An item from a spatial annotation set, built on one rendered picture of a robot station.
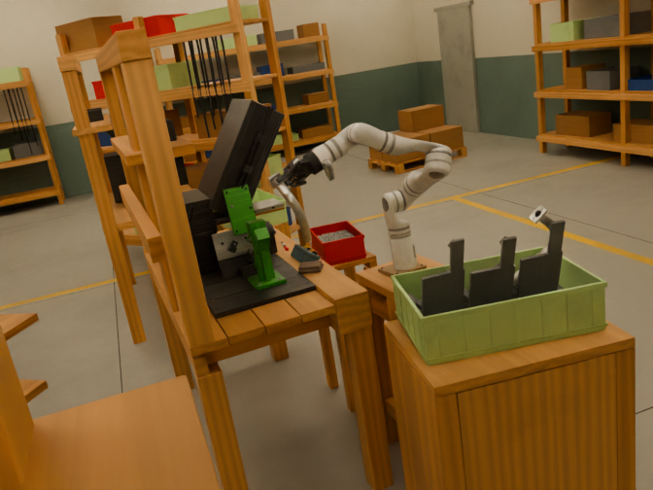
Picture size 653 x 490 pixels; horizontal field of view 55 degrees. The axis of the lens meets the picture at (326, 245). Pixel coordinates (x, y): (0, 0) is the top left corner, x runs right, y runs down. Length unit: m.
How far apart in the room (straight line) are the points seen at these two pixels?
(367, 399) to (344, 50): 10.38
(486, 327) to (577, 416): 0.42
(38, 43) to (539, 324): 10.44
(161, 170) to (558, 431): 1.53
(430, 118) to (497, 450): 7.69
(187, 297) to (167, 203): 0.33
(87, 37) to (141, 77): 4.58
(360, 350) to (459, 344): 0.55
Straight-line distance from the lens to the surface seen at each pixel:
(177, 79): 6.00
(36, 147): 11.24
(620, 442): 2.40
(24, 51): 11.75
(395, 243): 2.62
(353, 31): 12.60
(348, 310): 2.41
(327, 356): 3.50
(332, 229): 3.31
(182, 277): 2.18
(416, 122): 9.37
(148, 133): 2.09
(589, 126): 8.47
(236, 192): 2.84
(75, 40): 6.82
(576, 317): 2.20
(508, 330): 2.11
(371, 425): 2.67
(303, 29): 11.72
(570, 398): 2.20
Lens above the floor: 1.80
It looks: 17 degrees down
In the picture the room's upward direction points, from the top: 9 degrees counter-clockwise
